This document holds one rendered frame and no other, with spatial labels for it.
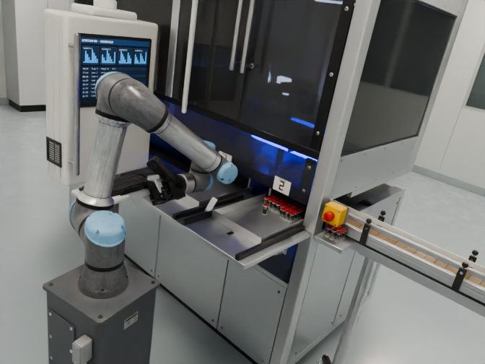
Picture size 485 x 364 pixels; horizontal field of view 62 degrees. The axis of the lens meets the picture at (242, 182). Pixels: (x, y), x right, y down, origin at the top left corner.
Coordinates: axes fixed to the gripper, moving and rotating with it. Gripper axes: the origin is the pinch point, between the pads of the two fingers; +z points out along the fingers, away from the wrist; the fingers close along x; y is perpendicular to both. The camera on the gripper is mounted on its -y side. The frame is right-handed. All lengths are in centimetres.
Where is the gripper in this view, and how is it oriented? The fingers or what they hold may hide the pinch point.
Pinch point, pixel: (131, 185)
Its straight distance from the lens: 133.8
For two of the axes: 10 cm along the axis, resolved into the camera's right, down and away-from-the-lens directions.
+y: 3.4, 9.3, -1.3
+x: -7.3, 3.5, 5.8
